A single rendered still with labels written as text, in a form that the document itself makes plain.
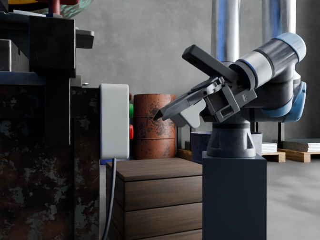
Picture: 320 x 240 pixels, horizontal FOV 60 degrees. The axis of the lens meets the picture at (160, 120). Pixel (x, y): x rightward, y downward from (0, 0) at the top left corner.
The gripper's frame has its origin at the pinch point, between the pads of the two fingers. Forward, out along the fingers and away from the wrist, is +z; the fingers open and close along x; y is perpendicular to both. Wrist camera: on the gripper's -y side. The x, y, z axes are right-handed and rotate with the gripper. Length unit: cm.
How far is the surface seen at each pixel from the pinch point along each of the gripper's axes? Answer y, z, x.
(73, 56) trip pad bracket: -14.7, 10.3, -12.0
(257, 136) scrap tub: 47, -62, 78
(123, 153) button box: 2.2, 10.6, -3.6
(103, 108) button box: -6.3, 9.7, -3.7
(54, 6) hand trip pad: -22.5, 8.9, -9.8
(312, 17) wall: 34, -426, 353
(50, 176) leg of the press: -0.5, 23.1, -1.8
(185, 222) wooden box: 49, -1, 52
